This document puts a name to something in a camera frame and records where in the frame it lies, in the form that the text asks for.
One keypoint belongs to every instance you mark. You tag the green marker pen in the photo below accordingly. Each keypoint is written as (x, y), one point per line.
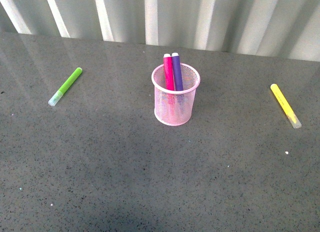
(65, 86)

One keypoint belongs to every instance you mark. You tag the white pleated curtain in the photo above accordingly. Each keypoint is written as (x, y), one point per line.
(275, 28)

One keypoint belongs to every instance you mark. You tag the purple marker pen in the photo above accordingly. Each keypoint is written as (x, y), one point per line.
(177, 73)

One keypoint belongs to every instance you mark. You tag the pink mesh cup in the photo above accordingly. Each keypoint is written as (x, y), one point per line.
(174, 108)

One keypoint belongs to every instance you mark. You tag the pink marker pen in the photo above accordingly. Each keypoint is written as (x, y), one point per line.
(168, 71)

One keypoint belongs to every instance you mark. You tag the yellow marker pen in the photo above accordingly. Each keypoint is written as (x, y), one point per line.
(287, 109)

